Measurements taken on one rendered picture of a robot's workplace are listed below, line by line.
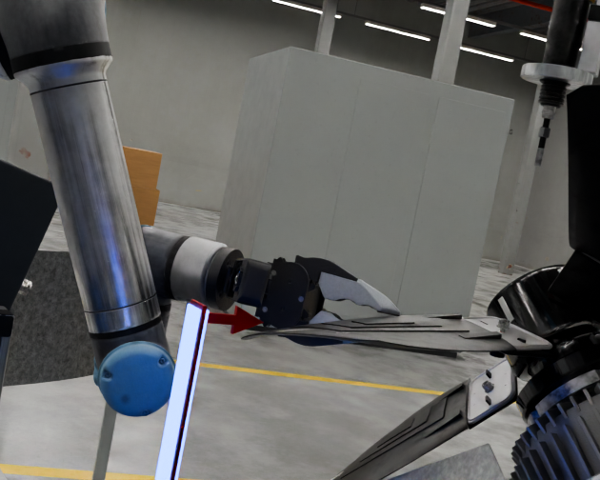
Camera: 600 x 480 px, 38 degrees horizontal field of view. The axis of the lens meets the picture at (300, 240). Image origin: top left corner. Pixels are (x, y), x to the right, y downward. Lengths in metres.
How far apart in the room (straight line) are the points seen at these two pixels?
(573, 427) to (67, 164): 0.54
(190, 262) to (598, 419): 0.45
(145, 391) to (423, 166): 6.53
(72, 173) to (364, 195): 6.33
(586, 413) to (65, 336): 2.10
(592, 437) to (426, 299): 6.66
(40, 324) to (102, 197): 1.84
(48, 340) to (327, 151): 4.59
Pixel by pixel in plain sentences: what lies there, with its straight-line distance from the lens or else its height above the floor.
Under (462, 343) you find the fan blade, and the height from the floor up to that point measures 1.19.
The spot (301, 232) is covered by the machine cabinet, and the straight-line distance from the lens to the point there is 7.02.
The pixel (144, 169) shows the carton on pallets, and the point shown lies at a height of 1.05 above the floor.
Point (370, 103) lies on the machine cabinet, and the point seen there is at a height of 1.95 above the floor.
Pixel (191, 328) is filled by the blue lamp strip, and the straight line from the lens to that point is 0.72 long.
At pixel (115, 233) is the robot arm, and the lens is 0.88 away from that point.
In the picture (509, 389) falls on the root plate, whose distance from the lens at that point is 1.00.
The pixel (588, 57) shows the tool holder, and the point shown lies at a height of 1.47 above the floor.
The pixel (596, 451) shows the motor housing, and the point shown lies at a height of 1.12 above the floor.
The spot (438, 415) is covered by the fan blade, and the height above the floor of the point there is 1.07.
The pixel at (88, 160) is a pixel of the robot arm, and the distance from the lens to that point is 0.87.
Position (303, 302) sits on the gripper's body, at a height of 1.18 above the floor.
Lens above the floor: 1.31
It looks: 4 degrees down
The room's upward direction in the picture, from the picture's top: 11 degrees clockwise
